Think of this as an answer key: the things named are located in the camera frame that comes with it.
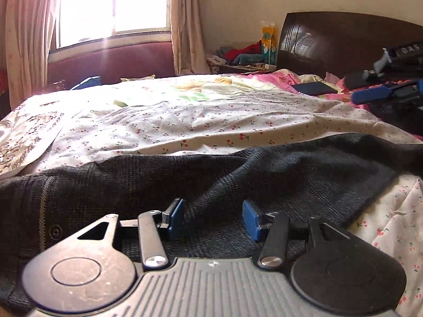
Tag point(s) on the maroon padded window bench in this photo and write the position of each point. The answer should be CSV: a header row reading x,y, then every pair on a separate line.
x,y
115,62

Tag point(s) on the brown patterned blanket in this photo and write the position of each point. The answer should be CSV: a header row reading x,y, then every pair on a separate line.
x,y
26,135

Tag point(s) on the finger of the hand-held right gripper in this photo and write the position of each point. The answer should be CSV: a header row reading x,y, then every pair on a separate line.
x,y
366,94
357,80

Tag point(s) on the pink blanket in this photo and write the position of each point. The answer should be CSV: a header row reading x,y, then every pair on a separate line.
x,y
281,77

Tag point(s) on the blue cloth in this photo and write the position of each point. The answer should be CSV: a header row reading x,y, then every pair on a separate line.
x,y
87,82

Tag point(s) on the red hanging item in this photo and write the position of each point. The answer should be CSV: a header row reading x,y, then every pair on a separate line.
x,y
2,81

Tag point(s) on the window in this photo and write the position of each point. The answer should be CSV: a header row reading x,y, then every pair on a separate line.
x,y
112,3

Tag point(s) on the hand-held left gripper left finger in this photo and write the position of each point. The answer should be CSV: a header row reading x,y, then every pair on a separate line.
x,y
176,219

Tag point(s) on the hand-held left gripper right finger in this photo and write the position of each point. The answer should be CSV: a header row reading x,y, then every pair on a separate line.
x,y
251,219

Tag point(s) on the cartoon print sheet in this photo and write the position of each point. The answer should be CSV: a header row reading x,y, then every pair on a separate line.
x,y
198,87

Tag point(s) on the black flat phone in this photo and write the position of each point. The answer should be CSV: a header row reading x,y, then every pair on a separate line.
x,y
314,88

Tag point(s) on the dark grey knitted garment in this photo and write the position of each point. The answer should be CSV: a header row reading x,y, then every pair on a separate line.
x,y
211,178

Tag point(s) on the cherry print bed sheet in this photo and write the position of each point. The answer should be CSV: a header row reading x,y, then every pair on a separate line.
x,y
205,119

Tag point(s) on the dark cloth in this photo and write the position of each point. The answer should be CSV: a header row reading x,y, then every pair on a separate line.
x,y
400,119

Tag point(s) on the cream pillow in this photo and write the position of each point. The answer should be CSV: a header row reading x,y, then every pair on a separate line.
x,y
312,78

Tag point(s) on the pile of coloured clothes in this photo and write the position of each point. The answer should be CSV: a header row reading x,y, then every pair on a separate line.
x,y
244,54

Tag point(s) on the dark wooden headboard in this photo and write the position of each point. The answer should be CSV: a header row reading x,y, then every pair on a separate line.
x,y
330,39

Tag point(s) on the yellow tissue packet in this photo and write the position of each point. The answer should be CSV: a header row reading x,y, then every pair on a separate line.
x,y
268,43

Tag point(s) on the bedside table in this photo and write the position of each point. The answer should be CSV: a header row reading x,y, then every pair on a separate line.
x,y
244,68

